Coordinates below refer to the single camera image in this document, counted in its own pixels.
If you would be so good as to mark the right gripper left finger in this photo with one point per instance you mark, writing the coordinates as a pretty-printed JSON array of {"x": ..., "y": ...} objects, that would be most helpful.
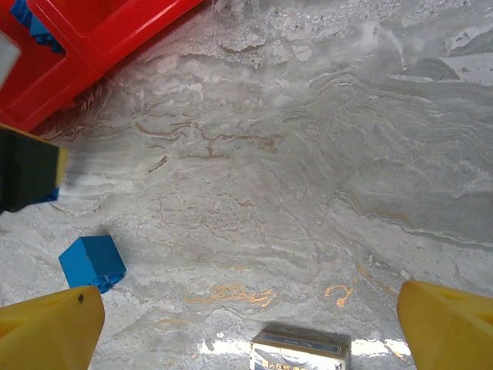
[{"x": 46, "y": 331}]

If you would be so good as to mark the small playing card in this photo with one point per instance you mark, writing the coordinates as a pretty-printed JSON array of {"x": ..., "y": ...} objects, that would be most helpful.
[{"x": 300, "y": 350}]

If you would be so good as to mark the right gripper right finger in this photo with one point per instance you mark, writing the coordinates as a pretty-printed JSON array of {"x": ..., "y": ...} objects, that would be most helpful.
[{"x": 450, "y": 331}]

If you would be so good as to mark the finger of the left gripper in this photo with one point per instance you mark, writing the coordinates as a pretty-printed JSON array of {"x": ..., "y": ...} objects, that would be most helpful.
[{"x": 27, "y": 169}]

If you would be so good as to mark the blue lego brick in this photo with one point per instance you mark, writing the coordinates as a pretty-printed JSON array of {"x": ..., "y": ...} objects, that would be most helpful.
[
  {"x": 54, "y": 194},
  {"x": 44, "y": 34},
  {"x": 92, "y": 262},
  {"x": 19, "y": 9}
]

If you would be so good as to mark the red three-compartment bin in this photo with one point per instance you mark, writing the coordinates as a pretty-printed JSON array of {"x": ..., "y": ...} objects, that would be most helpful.
[{"x": 96, "y": 34}]

